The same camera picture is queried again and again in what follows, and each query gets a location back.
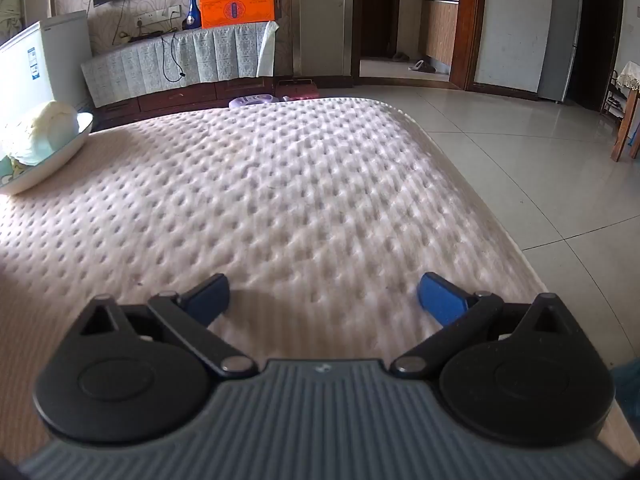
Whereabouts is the silver refrigerator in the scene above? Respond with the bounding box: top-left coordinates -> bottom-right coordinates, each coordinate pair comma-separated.
538,0 -> 582,103

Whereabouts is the red floor scale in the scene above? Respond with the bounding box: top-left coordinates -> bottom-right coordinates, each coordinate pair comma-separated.
274,78 -> 320,102

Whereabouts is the white blue plate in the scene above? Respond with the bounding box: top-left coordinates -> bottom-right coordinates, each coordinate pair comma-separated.
1,112 -> 93,196

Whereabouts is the wooden kitchen cabinet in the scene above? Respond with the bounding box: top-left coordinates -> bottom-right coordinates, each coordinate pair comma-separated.
419,0 -> 459,74

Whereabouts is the white chest freezer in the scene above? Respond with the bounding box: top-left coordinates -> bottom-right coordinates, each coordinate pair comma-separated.
1,11 -> 93,126

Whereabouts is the purple detergent bottle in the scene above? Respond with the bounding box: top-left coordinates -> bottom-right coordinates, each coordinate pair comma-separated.
229,93 -> 278,108

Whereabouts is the cloth covered TV cabinet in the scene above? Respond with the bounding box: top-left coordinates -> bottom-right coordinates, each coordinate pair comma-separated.
81,22 -> 278,127

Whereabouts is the pink quilted table cover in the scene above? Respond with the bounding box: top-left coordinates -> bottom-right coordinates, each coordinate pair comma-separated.
1,99 -> 639,479

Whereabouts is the napa cabbage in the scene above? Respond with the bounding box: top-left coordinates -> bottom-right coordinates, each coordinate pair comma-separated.
1,101 -> 79,166

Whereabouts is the blue glass bottle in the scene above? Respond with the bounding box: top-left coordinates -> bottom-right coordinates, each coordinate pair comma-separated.
182,0 -> 202,30

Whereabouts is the black hanging cable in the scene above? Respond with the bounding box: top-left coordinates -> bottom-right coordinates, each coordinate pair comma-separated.
160,30 -> 187,85

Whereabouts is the wooden side table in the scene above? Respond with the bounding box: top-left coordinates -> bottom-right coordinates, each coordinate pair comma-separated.
601,61 -> 639,162

